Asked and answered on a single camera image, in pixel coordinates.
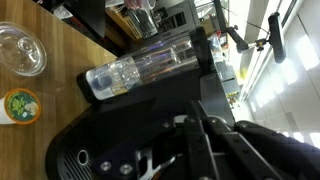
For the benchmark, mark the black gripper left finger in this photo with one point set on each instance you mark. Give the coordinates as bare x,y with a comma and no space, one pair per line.
191,133

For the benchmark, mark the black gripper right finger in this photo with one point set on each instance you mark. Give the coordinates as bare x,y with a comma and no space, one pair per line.
266,153

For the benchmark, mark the black Keurig coffee maker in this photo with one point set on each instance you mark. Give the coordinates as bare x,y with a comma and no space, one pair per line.
110,126

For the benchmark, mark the clear water tank black lid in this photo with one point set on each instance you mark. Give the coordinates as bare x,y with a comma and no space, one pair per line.
140,70

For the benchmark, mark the coffee pod green label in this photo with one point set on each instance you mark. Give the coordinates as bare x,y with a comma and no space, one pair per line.
23,106

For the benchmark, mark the clear glass jar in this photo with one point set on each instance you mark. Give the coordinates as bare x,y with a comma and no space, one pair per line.
143,23

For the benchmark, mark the seated person white shirt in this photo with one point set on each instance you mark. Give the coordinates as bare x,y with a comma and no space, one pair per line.
133,3

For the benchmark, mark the black flat panel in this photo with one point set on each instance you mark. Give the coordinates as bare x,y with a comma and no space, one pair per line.
86,16

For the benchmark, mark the black camera stand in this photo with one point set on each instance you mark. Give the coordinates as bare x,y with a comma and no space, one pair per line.
230,30

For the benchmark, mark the black stereo camera bar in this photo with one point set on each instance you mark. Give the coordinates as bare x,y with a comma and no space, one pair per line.
277,36

